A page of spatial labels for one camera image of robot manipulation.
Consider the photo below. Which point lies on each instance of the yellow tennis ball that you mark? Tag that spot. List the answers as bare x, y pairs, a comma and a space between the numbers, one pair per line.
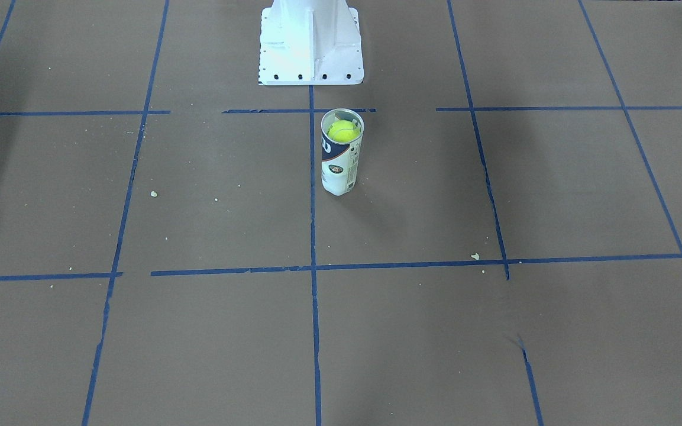
343, 131

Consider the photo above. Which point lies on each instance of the clear tennis ball can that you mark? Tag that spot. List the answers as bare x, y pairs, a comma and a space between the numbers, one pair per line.
339, 163

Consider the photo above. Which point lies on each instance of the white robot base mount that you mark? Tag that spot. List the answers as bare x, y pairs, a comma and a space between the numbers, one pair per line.
306, 43

